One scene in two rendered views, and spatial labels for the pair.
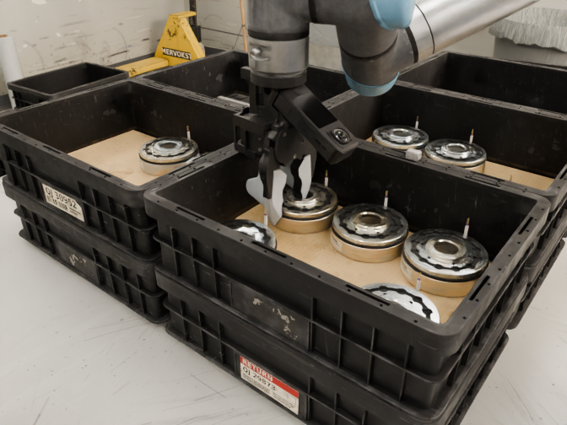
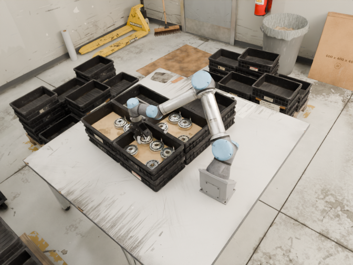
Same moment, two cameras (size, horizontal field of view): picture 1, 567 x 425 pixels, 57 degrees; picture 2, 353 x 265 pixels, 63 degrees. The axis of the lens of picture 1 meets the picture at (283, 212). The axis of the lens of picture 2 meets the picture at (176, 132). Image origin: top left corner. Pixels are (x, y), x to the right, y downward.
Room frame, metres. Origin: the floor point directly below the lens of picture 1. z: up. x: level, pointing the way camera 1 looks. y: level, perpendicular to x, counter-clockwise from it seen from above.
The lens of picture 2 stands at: (-0.78, -0.48, 2.29)
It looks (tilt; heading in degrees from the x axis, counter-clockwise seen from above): 43 degrees down; 9
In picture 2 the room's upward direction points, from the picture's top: 6 degrees counter-clockwise
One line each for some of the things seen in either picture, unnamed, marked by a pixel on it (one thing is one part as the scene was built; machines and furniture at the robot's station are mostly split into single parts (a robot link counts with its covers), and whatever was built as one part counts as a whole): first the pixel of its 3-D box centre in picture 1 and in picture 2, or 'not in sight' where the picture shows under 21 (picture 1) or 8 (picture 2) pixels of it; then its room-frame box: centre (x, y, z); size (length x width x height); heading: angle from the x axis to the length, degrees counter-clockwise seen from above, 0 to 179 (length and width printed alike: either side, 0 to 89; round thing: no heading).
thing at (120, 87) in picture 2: not in sight; (121, 94); (1.96, 0.56, 0.31); 0.40 x 0.30 x 0.34; 146
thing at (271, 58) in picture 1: (277, 54); (135, 116); (0.66, 0.01, 1.07); 0.08 x 0.08 x 0.05
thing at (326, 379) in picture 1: (336, 305); (151, 160); (0.55, -0.07, 0.76); 0.40 x 0.30 x 0.12; 52
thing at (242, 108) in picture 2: not in sight; (234, 104); (1.25, -0.69, 0.70); 0.33 x 0.23 x 0.01; 56
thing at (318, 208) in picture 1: (302, 198); (145, 138); (0.67, -0.03, 0.86); 0.10 x 0.10 x 0.01
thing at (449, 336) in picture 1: (342, 205); (147, 144); (0.55, -0.07, 0.92); 0.40 x 0.30 x 0.02; 52
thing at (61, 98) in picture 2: not in sight; (73, 100); (1.86, 1.12, 0.31); 0.40 x 0.30 x 0.34; 146
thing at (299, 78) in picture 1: (274, 114); (136, 125); (0.67, 0.01, 0.99); 0.09 x 0.08 x 0.12; 47
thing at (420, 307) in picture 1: (390, 314); (152, 165); (0.42, -0.11, 0.86); 0.10 x 0.10 x 0.01
